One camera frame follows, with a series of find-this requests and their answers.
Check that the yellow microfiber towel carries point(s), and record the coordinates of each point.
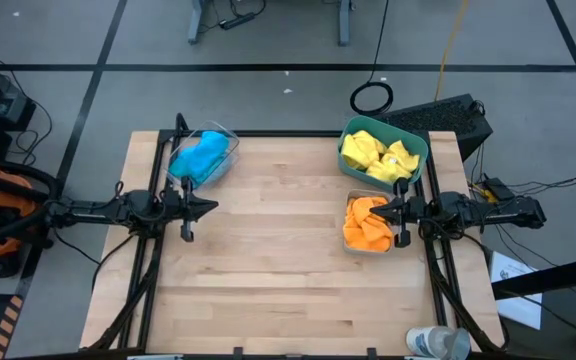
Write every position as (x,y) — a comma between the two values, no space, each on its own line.
(393,167)
(360,150)

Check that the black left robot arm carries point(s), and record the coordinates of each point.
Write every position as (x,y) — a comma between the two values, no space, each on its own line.
(93,210)

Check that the black metal table frame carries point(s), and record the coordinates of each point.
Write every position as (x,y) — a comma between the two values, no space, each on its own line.
(288,133)

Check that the green plastic basket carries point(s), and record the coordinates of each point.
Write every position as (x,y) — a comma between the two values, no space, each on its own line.
(395,130)

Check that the blue microfiber towel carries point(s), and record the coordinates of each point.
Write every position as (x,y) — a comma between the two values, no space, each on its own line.
(213,145)
(190,167)

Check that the grey plastic basket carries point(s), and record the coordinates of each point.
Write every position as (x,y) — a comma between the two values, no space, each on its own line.
(368,192)

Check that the orange shop vacuum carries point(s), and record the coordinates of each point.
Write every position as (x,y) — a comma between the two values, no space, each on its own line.
(3,200)

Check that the grey desk leg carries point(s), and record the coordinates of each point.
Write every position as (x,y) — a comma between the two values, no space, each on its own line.
(344,22)
(196,22)

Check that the clear plastic basket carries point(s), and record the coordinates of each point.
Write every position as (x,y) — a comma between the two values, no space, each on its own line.
(231,159)

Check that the black power adapter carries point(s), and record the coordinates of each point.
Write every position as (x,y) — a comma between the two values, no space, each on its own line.
(499,189)

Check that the black computer tower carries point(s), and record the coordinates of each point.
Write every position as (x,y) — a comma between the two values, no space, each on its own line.
(438,117)

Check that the black power strip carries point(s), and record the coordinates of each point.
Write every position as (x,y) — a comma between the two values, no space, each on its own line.
(238,21)

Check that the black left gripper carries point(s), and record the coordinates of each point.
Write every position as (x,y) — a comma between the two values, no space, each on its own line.
(187,207)

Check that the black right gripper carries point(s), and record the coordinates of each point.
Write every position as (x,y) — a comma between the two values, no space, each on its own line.
(403,210)

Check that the clear plastic bottle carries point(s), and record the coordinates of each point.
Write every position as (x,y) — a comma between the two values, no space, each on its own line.
(433,342)

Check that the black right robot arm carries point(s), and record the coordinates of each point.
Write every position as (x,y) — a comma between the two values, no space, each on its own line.
(493,212)

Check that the white paper sheet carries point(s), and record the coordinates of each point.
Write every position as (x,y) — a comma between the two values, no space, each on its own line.
(515,290)

